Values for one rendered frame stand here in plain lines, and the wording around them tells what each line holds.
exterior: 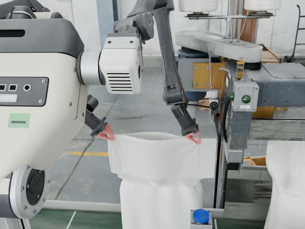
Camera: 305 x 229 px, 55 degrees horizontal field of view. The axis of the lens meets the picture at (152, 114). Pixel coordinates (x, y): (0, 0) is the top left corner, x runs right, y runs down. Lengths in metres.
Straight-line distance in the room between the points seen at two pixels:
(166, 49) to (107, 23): 4.76
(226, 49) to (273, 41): 5.29
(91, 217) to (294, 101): 1.31
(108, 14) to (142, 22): 5.04
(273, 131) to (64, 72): 0.90
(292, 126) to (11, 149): 1.05
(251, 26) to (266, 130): 0.51
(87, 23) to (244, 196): 5.35
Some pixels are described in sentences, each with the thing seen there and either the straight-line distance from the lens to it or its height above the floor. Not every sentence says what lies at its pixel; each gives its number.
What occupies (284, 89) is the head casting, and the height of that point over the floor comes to 1.30.
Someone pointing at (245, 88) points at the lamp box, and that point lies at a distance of 1.01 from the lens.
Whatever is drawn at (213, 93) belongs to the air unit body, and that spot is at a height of 1.21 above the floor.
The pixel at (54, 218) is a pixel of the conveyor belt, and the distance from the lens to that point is 1.95.
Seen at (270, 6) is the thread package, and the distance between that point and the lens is 1.30.
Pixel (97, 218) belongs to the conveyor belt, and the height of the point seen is 0.38.
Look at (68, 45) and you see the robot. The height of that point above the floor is 1.51.
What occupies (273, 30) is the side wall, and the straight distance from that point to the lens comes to 6.45.
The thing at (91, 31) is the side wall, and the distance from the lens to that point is 6.52.
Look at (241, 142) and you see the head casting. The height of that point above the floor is 1.09.
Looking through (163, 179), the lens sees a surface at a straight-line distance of 1.38.
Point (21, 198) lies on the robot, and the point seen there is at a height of 1.21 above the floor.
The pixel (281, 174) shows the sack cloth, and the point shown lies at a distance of 1.41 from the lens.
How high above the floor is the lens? 1.64
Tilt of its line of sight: 24 degrees down
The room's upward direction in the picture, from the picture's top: 2 degrees counter-clockwise
